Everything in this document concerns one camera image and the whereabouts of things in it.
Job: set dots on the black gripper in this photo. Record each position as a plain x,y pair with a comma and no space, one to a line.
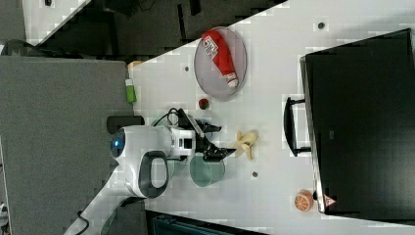
203,145

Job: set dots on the peeled banana toy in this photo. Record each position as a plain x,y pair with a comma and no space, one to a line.
244,144

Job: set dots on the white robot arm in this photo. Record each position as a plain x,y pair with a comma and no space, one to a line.
142,153

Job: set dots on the black toaster oven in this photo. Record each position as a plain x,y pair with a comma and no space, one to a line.
360,109

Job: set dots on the blue-green glass cup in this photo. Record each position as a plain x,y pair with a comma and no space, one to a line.
205,173

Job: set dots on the red strawberry toy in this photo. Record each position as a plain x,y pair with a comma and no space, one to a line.
203,104

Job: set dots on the pink round plate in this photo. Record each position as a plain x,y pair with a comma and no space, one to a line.
208,74

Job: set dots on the green marker pen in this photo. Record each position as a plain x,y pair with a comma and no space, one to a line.
130,91

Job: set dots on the red ketchup bottle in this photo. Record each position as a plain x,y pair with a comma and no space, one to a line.
218,50

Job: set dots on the orange slice toy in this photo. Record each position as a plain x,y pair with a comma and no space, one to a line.
304,201

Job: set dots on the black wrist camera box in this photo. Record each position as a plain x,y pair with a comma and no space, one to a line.
188,122

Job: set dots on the black cylinder post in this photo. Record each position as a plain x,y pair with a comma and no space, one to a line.
114,123

